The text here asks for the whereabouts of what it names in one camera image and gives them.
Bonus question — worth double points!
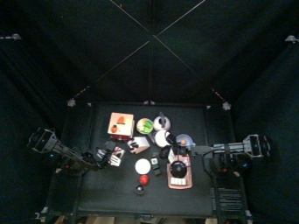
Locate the white round plate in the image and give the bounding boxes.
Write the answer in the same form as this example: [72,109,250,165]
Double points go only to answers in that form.
[135,157,153,176]

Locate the blue bowl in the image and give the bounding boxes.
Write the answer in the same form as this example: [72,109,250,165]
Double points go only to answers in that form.
[175,133,197,149]

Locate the white toy kettle grey handle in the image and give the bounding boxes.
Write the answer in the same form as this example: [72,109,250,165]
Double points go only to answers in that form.
[152,111,173,132]

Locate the thin white cord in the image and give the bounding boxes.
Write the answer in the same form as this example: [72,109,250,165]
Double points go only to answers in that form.
[73,0,207,99]
[108,0,197,75]

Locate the white toy box black knobs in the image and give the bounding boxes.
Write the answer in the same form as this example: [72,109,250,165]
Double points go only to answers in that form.
[125,136,152,155]

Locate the pink toy stove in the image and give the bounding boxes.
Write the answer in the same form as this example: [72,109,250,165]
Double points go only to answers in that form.
[165,153,193,191]

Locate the white text label sticker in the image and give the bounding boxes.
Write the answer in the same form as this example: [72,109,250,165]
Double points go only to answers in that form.
[218,187,246,217]

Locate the black toy pan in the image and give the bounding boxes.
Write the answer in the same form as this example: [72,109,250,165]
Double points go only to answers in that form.
[169,160,189,178]

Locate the white toy pot grey handle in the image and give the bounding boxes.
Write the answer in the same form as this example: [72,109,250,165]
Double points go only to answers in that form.
[145,129,177,149]

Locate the orange cutting board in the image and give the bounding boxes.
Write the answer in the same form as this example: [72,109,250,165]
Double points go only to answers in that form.
[107,112,136,142]

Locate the white bowl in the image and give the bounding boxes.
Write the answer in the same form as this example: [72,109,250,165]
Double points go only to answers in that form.
[135,117,155,136]

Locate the small dark round toy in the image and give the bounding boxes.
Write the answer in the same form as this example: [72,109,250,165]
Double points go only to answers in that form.
[135,184,147,196]

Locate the red toy tomato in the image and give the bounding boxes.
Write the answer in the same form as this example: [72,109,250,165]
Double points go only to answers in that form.
[137,174,151,186]

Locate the white card with red stripe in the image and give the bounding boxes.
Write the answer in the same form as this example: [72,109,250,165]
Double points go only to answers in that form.
[109,146,127,168]

